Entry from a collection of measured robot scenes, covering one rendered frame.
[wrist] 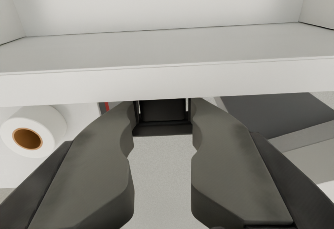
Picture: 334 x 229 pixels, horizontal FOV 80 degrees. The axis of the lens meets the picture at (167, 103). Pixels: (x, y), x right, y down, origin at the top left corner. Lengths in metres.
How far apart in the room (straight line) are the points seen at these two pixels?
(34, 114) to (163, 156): 1.16
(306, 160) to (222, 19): 0.27
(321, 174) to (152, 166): 1.22
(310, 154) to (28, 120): 0.41
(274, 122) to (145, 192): 1.33
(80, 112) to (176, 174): 1.27
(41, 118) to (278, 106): 0.50
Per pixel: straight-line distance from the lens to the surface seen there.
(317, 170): 0.38
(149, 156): 1.41
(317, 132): 0.44
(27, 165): 0.44
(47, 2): 0.20
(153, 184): 1.62
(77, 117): 0.33
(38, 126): 0.31
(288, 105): 0.57
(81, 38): 0.17
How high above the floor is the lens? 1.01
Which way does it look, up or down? 61 degrees down
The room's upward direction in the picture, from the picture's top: 179 degrees clockwise
